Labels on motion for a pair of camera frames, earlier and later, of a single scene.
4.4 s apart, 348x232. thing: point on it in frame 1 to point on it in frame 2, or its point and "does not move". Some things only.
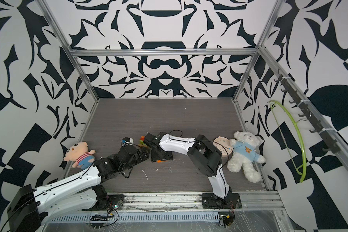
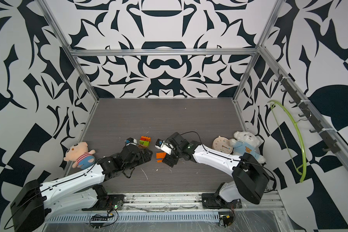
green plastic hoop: [279, 125] does not move
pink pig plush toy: [79, 152] does not move
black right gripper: [166, 156] to [168, 160]
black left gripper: [147, 154] does not move
